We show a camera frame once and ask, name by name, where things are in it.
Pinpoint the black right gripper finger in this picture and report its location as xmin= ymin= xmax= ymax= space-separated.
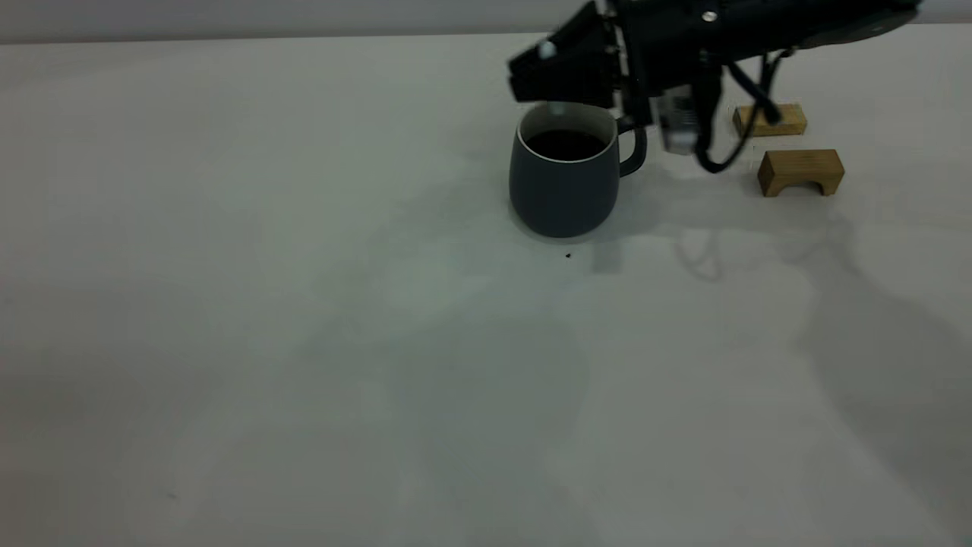
xmin=507 ymin=42 xmax=620 ymax=109
xmin=548 ymin=0 xmax=617 ymax=48

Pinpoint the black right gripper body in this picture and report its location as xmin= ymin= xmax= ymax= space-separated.
xmin=607 ymin=0 xmax=726 ymax=128

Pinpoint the metal spoon with white handle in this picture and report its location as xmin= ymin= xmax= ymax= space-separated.
xmin=539 ymin=43 xmax=567 ymax=117

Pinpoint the dark grey ceramic mug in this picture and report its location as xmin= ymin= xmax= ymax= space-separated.
xmin=508 ymin=101 xmax=648 ymax=239

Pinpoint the flat rectangular wooden block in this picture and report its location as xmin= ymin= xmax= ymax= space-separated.
xmin=732 ymin=103 xmax=808 ymax=138

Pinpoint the arched wooden block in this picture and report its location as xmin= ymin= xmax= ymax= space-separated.
xmin=757 ymin=149 xmax=845 ymax=198

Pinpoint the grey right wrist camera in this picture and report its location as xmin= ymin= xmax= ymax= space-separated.
xmin=659 ymin=85 xmax=701 ymax=155

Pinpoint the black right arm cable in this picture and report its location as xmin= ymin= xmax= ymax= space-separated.
xmin=693 ymin=49 xmax=784 ymax=175

